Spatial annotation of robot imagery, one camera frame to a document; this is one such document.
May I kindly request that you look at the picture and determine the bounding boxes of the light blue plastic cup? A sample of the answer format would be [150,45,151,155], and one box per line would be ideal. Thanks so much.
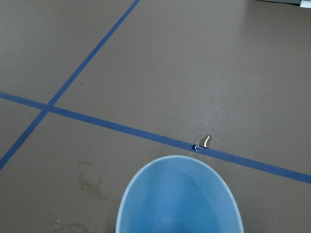
[116,155,244,233]

